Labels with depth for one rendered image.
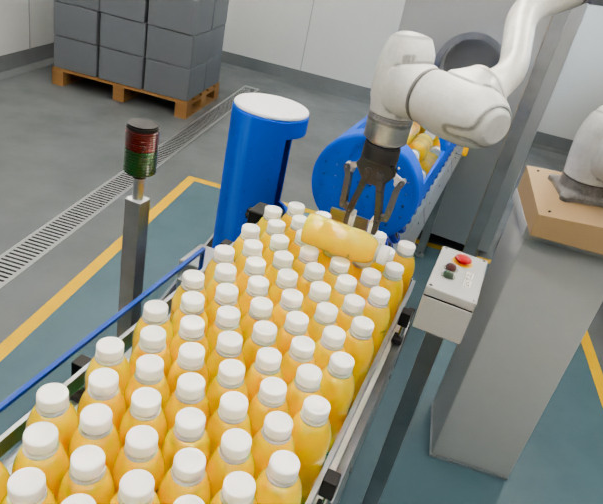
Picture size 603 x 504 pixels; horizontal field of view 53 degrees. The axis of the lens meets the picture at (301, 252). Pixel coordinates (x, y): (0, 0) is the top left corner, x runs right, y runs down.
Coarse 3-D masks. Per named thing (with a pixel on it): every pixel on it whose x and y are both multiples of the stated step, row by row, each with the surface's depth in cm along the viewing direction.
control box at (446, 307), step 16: (448, 256) 129; (432, 272) 121; (464, 272) 124; (480, 272) 125; (432, 288) 116; (448, 288) 117; (464, 288) 118; (480, 288) 120; (432, 304) 117; (448, 304) 116; (464, 304) 115; (416, 320) 120; (432, 320) 119; (448, 320) 117; (464, 320) 116; (448, 336) 119
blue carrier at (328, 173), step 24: (336, 144) 151; (360, 144) 149; (336, 168) 154; (408, 168) 147; (432, 168) 167; (312, 192) 160; (336, 192) 157; (384, 192) 152; (408, 192) 149; (408, 216) 152
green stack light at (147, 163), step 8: (128, 152) 116; (128, 160) 117; (136, 160) 116; (144, 160) 117; (152, 160) 118; (128, 168) 118; (136, 168) 117; (144, 168) 117; (152, 168) 119; (136, 176) 118; (144, 176) 118
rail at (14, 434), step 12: (168, 300) 116; (120, 336) 104; (132, 336) 107; (84, 372) 96; (72, 384) 94; (24, 420) 85; (12, 432) 83; (0, 444) 81; (12, 444) 84; (0, 456) 82
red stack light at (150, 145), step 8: (128, 136) 115; (136, 136) 114; (144, 136) 114; (152, 136) 115; (128, 144) 115; (136, 144) 115; (144, 144) 115; (152, 144) 116; (136, 152) 115; (144, 152) 116; (152, 152) 117
